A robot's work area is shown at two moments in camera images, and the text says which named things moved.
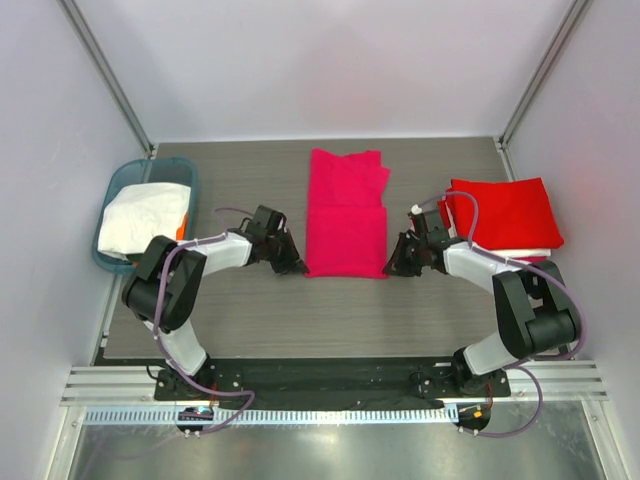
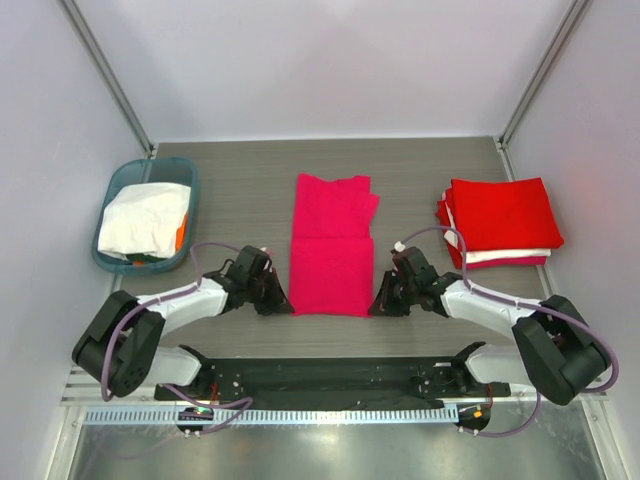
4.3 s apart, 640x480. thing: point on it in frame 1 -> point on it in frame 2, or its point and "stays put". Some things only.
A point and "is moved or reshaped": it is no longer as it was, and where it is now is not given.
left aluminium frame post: (108, 73) stays put
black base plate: (327, 382) stays put
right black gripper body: (408, 251) -> (391, 291)
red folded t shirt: (513, 212) stays put
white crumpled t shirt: (136, 214) stays put
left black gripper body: (280, 252) -> (264, 293)
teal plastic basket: (161, 171) stays put
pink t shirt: (348, 225) is moved or reshaped
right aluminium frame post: (540, 84) stays put
